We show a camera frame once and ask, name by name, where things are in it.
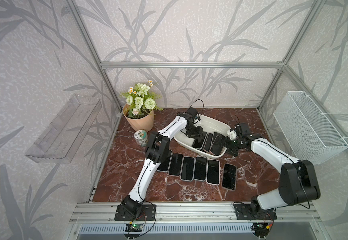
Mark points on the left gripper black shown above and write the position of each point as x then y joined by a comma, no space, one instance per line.
199,133

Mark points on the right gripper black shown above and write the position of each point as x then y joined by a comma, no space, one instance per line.
232,152

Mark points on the phone with pink case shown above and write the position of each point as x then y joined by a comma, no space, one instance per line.
176,164

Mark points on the phone with light blue case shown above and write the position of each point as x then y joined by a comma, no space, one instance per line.
187,173

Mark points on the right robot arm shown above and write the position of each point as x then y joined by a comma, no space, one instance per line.
298,180

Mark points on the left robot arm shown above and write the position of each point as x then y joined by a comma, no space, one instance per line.
156,152

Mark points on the small patterned can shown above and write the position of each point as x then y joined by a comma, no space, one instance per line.
141,137

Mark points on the potted artificial flower plant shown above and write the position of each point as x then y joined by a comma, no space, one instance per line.
140,106

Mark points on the right circuit board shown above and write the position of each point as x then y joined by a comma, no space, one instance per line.
262,227

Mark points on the left green circuit board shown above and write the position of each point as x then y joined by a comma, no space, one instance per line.
134,228

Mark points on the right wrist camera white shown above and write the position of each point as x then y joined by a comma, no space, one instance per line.
232,134

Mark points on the white wire mesh basket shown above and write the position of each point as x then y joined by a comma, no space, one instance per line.
309,132

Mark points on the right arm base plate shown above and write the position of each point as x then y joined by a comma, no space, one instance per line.
252,213

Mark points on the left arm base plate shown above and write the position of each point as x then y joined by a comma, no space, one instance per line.
143,212

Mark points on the aluminium frame rail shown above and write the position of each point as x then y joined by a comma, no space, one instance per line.
191,65

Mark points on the clear plastic wall shelf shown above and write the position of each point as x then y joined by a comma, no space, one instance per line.
61,140

